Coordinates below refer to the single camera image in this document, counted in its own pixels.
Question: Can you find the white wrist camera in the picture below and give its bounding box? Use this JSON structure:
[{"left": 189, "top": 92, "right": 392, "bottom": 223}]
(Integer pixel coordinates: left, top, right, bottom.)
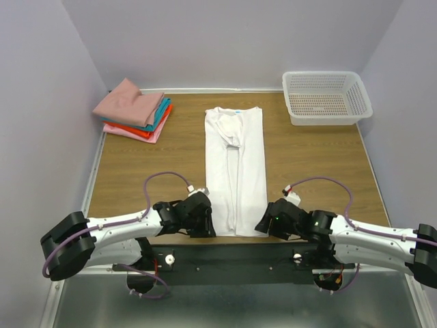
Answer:
[
  {"left": 282, "top": 184, "right": 301, "bottom": 206},
  {"left": 186, "top": 184, "right": 209, "bottom": 199}
]

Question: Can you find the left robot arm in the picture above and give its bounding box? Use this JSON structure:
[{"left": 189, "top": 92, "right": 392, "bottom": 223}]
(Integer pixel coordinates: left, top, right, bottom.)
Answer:
[{"left": 40, "top": 189, "right": 215, "bottom": 282}]

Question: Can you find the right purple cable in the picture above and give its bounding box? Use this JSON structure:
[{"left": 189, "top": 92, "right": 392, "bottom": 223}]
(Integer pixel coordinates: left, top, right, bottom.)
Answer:
[{"left": 285, "top": 176, "right": 437, "bottom": 295}]

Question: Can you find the white plastic basket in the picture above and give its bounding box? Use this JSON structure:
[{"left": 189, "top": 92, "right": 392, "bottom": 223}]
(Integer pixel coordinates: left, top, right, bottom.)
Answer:
[{"left": 282, "top": 71, "right": 373, "bottom": 126}]

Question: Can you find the teal folded shirt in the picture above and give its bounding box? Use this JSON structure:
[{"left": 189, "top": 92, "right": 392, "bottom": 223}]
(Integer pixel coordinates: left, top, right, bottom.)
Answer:
[{"left": 100, "top": 98, "right": 171, "bottom": 132}]

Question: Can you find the orange folded shirt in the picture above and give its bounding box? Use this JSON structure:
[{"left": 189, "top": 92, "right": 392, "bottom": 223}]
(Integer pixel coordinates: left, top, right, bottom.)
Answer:
[{"left": 105, "top": 103, "right": 173, "bottom": 139}]

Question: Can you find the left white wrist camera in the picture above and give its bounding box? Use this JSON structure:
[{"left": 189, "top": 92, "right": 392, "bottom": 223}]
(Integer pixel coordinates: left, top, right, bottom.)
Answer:
[{"left": 186, "top": 184, "right": 209, "bottom": 199}]

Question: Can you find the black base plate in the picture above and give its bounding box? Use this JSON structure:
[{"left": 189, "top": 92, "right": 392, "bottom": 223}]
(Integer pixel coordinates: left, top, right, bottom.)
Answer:
[{"left": 113, "top": 242, "right": 354, "bottom": 293}]

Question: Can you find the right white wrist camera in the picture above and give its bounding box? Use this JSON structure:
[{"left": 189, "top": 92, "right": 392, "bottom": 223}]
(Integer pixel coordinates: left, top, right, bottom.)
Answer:
[{"left": 282, "top": 184, "right": 301, "bottom": 206}]

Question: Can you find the dusty pink folded shirt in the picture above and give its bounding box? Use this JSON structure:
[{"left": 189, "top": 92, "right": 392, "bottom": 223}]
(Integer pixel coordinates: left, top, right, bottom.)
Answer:
[{"left": 92, "top": 78, "right": 164, "bottom": 127}]

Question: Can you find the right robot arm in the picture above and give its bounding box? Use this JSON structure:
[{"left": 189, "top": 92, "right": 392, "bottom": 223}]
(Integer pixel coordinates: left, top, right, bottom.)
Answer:
[{"left": 255, "top": 198, "right": 436, "bottom": 288}]

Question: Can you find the white t shirt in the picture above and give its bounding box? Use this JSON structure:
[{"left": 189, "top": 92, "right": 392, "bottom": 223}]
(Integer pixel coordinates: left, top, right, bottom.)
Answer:
[{"left": 205, "top": 107, "right": 268, "bottom": 237}]

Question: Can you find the light pink folded shirt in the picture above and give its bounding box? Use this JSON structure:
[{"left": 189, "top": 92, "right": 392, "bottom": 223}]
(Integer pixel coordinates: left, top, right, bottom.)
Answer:
[{"left": 103, "top": 118, "right": 168, "bottom": 144}]

